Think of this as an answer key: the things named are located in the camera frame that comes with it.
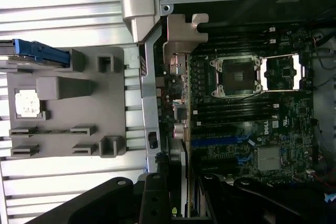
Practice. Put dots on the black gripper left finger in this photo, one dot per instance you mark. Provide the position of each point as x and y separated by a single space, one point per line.
155 203

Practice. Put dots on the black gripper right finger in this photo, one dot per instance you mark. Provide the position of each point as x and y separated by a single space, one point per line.
262 200

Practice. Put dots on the silver chipset heatsink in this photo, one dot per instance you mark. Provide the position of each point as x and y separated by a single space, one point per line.
269 158

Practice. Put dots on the blue expansion slot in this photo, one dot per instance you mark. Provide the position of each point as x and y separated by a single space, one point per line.
218 142

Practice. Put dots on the green motherboard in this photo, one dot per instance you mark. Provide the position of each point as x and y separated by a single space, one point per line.
288 119

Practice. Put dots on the black open PC case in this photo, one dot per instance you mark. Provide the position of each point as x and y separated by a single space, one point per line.
149 103

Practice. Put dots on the grey parts rack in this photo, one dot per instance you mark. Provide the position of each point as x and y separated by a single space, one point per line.
73 113

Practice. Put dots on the CPU socket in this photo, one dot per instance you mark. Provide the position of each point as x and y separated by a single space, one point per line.
237 75

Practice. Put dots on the silver CPU chip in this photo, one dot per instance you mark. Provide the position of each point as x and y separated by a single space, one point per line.
27 103

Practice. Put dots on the hard disk in blue caddy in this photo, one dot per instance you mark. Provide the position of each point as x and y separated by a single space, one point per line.
39 51

